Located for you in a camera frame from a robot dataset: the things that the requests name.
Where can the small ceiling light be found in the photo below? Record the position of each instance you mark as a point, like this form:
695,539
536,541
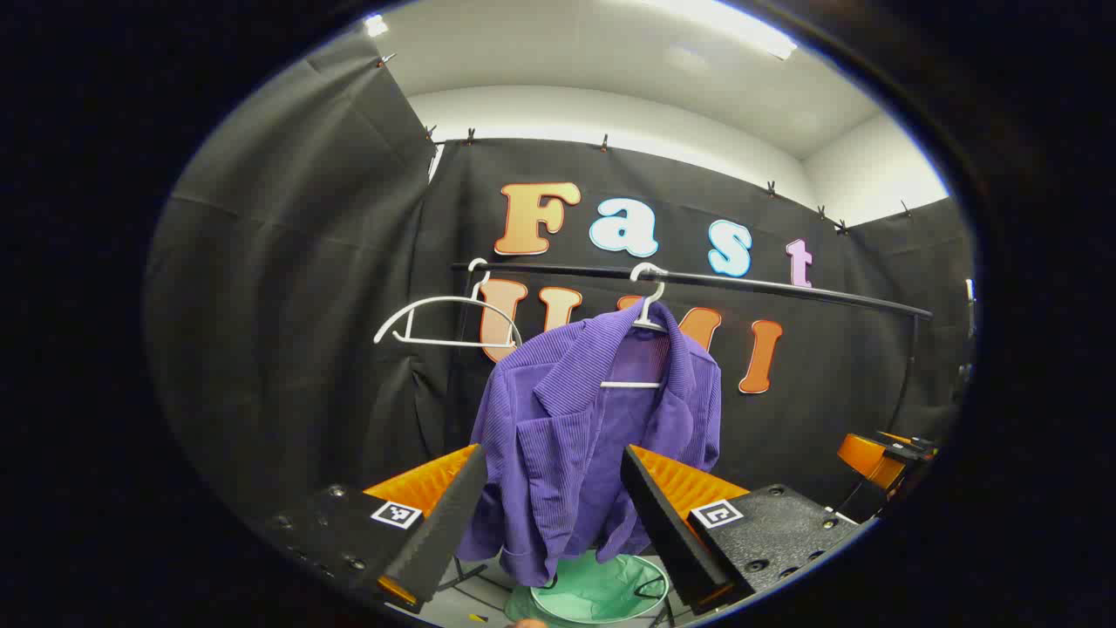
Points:
376,24

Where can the green laundry hamper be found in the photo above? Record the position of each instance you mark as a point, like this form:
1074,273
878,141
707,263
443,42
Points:
602,593

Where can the black backdrop cloth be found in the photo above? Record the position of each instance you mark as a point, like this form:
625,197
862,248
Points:
305,262

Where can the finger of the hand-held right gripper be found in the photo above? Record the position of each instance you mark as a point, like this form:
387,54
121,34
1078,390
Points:
872,458

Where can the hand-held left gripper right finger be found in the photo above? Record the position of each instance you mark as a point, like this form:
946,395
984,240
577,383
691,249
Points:
667,523

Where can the white clothes hanger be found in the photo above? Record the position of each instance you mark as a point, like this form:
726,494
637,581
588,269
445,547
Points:
445,299
647,311

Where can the black clothes rack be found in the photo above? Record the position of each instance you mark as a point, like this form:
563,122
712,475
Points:
785,288

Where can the purple ribbed jacket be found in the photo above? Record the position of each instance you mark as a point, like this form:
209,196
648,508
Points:
558,436

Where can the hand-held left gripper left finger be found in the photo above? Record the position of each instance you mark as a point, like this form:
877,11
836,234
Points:
436,532

